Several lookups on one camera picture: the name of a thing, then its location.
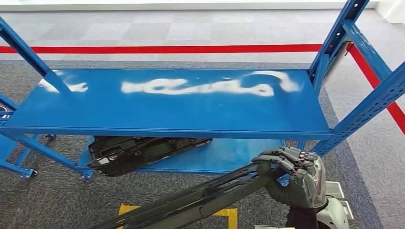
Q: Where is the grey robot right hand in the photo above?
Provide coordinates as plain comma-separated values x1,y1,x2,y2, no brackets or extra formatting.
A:
251,146,329,209

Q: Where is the long black plastic panel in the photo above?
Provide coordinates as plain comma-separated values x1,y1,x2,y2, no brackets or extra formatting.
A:
90,163,287,229

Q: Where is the black ribbed moulded part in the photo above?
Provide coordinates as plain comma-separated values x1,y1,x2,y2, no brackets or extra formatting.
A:
87,136,213,177

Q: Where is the silver floor socket box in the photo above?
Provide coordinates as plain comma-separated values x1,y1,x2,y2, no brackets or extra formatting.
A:
325,181,354,220

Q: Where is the red barrier belt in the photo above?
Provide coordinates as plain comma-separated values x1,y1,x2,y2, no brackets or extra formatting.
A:
345,42,405,136
0,43,323,54

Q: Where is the silver barrier post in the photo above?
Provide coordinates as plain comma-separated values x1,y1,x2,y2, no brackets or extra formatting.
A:
322,40,352,86

